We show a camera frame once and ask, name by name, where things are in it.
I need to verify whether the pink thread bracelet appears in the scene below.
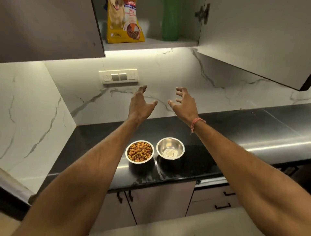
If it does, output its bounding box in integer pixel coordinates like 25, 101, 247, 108
190, 117, 206, 134

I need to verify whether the person's left forearm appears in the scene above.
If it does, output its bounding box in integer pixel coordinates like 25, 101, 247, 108
11, 116, 144, 236

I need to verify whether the steel food bowl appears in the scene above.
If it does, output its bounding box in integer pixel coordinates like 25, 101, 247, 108
125, 140, 155, 164

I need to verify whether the brown base cabinet door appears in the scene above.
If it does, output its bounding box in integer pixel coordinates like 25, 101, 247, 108
90, 191, 136, 234
125, 180, 197, 225

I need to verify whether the person's right hand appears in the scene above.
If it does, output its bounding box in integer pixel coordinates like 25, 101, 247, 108
167, 87, 200, 127

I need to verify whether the green water bottle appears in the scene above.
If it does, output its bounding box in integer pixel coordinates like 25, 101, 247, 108
161, 0, 181, 42

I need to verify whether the metal door hinge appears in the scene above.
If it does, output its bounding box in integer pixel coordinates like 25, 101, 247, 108
194, 3, 211, 25

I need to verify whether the brown wall cabinet door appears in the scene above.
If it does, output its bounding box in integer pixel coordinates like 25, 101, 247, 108
0, 0, 105, 64
197, 0, 311, 92

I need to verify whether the steel water bowl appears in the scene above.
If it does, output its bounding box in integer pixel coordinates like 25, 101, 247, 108
156, 137, 186, 160

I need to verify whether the person's right forearm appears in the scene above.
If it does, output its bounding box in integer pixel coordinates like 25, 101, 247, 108
193, 120, 311, 236

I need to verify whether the white switch panel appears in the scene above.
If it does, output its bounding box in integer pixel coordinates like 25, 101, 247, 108
98, 69, 139, 85

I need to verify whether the black door frame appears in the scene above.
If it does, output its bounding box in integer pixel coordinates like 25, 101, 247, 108
0, 186, 33, 221

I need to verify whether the yellow dog food bag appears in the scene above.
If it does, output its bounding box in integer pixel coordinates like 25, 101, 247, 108
106, 0, 145, 44

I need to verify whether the brown drawer front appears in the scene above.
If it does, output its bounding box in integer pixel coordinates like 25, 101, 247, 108
192, 184, 237, 202
186, 198, 242, 217

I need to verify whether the white wall cabinet interior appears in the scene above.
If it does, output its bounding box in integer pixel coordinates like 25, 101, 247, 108
92, 0, 206, 52

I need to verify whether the person's left hand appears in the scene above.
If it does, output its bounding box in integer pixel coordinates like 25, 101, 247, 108
127, 85, 158, 124

